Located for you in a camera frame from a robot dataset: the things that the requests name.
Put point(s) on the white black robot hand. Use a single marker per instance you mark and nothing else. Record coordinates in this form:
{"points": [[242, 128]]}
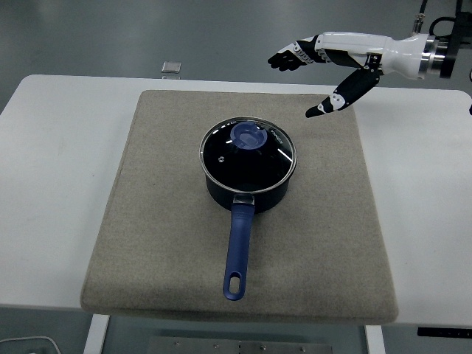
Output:
{"points": [[368, 48]]}

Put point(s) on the glass pot lid blue knob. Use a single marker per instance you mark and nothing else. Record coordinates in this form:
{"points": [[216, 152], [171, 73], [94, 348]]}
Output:
{"points": [[258, 167]]}

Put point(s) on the small silver floor plate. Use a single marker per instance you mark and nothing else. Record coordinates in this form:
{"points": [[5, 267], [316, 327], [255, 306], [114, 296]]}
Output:
{"points": [[170, 67]]}

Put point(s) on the beige fabric mat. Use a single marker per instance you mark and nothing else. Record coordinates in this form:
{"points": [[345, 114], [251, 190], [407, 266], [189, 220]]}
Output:
{"points": [[147, 221]]}

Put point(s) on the white table leg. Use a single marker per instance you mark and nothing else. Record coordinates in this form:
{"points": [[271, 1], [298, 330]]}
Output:
{"points": [[375, 341], [96, 335]]}

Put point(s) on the black table control panel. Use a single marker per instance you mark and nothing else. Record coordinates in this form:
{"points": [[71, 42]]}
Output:
{"points": [[442, 332]]}

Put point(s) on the grey metal plate with screws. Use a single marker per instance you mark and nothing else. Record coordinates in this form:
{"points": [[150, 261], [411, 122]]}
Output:
{"points": [[239, 346]]}

